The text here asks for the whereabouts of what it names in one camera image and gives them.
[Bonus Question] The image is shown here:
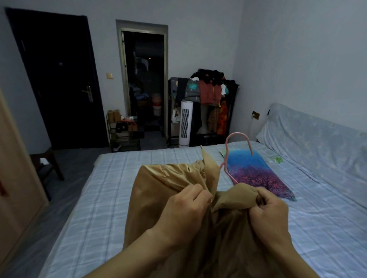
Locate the light blue covered headboard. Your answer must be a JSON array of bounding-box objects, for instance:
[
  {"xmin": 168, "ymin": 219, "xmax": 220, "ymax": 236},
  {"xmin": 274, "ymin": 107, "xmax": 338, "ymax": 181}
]
[{"xmin": 253, "ymin": 102, "xmax": 367, "ymax": 213}]

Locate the orange patterned hanging garment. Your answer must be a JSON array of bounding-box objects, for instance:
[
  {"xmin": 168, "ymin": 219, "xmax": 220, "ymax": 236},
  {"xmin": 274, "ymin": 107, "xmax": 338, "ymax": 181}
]
[{"xmin": 216, "ymin": 98, "xmax": 229, "ymax": 136}]

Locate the dark wooden stool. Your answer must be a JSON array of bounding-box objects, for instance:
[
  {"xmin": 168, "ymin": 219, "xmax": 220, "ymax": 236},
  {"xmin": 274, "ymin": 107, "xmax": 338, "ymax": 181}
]
[{"xmin": 27, "ymin": 147, "xmax": 66, "ymax": 202}]

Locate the black clothes rack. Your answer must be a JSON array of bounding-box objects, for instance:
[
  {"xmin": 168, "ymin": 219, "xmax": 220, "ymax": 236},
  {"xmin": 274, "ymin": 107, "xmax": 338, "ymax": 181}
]
[{"xmin": 166, "ymin": 76, "xmax": 240, "ymax": 151}]

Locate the wooden wardrobe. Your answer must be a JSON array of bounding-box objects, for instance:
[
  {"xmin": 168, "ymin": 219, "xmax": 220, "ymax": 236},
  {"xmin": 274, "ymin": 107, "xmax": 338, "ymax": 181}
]
[{"xmin": 0, "ymin": 70, "xmax": 55, "ymax": 278}]

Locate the dark door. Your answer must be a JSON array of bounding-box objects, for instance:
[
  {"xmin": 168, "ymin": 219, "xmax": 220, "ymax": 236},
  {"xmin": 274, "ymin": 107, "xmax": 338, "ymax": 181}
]
[{"xmin": 0, "ymin": 7, "xmax": 115, "ymax": 153}]

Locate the tan satin garment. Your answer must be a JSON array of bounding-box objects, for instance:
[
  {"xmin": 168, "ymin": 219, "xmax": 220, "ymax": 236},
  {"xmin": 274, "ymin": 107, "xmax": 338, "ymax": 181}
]
[{"xmin": 121, "ymin": 141, "xmax": 296, "ymax": 278}]

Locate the white tower fan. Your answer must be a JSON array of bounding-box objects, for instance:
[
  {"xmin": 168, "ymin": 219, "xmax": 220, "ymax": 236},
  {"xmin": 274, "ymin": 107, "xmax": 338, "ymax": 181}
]
[{"xmin": 179, "ymin": 98, "xmax": 194, "ymax": 148}]

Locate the person's left forearm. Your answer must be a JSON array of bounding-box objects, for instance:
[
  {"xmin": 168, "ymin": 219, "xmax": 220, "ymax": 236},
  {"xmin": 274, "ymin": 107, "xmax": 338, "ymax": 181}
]
[{"xmin": 79, "ymin": 225, "xmax": 181, "ymax": 278}]

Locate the person's left hand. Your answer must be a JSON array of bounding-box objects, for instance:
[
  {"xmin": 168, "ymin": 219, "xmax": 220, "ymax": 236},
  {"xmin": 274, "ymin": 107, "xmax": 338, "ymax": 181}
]
[{"xmin": 151, "ymin": 182, "xmax": 214, "ymax": 251}]

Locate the person's right forearm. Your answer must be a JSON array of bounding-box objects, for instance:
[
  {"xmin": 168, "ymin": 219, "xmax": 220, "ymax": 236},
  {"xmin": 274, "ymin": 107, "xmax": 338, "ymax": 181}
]
[{"xmin": 261, "ymin": 235, "xmax": 339, "ymax": 278}]

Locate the pink clothes hanger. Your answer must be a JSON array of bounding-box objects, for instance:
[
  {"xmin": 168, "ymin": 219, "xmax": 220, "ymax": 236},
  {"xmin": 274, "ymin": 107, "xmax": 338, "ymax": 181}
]
[{"xmin": 219, "ymin": 131, "xmax": 255, "ymax": 186}]

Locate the person's right hand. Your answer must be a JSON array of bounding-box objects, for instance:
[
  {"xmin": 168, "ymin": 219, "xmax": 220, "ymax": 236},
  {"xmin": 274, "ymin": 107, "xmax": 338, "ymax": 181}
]
[{"xmin": 247, "ymin": 187, "xmax": 293, "ymax": 250}]

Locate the grey doorway frame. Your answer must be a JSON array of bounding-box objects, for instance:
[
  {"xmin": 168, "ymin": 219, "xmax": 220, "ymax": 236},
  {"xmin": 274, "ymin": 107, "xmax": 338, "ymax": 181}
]
[{"xmin": 110, "ymin": 19, "xmax": 173, "ymax": 138}]

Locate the pile of black clothes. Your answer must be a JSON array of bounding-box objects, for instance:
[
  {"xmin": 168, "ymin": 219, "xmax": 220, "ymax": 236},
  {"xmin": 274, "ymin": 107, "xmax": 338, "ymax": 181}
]
[{"xmin": 190, "ymin": 68, "xmax": 227, "ymax": 86}]

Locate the bed with plaid sheet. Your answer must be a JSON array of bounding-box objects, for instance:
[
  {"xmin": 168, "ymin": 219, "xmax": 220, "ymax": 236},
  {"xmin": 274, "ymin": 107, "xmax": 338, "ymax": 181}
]
[{"xmin": 38, "ymin": 131, "xmax": 367, "ymax": 278}]

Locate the metal door handle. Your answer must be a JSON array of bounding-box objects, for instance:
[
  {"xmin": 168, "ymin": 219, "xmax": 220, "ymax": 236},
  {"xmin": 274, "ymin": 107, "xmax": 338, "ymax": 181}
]
[{"xmin": 81, "ymin": 85, "xmax": 95, "ymax": 103}]

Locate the black shoe rack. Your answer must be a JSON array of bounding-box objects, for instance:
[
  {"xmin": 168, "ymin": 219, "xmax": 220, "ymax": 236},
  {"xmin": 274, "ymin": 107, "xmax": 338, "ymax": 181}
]
[{"xmin": 105, "ymin": 111, "xmax": 146, "ymax": 154}]

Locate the red hanging shirt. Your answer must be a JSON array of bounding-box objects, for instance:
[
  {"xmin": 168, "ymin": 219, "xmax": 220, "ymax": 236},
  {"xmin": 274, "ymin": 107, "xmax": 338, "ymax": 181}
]
[{"xmin": 197, "ymin": 79, "xmax": 223, "ymax": 106}]

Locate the grey printed hanging garment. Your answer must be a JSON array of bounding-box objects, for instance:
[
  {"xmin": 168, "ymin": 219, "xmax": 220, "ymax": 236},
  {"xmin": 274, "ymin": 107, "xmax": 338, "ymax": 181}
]
[{"xmin": 185, "ymin": 78, "xmax": 202, "ymax": 103}]

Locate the blue purple tree print garment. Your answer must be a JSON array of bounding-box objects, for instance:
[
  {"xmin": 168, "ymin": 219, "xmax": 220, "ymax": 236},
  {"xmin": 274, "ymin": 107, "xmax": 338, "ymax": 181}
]
[{"xmin": 225, "ymin": 148, "xmax": 299, "ymax": 202}]

